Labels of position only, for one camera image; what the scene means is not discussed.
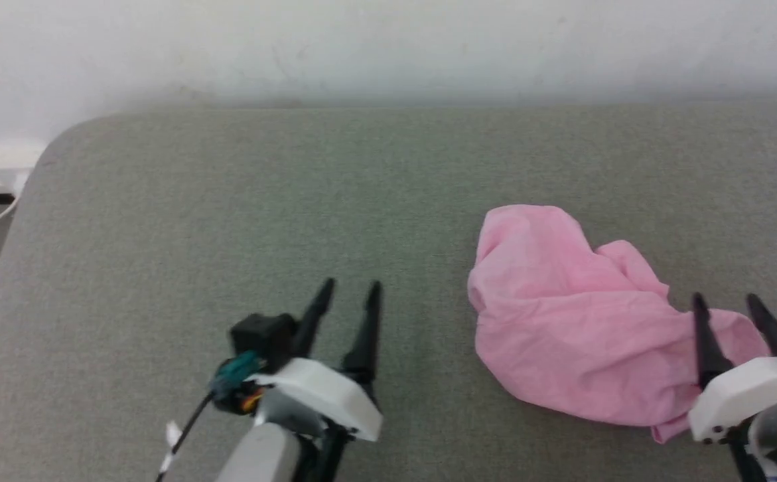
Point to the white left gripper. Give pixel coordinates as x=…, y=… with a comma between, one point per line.
x=321, y=395

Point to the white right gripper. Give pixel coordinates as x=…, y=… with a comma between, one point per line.
x=743, y=391

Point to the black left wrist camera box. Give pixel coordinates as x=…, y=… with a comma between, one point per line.
x=264, y=338

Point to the white wall socket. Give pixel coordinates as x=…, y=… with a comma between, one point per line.
x=17, y=155

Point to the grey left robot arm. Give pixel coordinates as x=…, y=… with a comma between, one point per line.
x=261, y=455

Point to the grey-green fabric sofa cushion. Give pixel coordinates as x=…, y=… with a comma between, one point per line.
x=228, y=221

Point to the teal left camera connector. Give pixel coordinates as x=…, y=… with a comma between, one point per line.
x=234, y=371

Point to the pink garment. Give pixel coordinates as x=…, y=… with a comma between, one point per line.
x=562, y=321

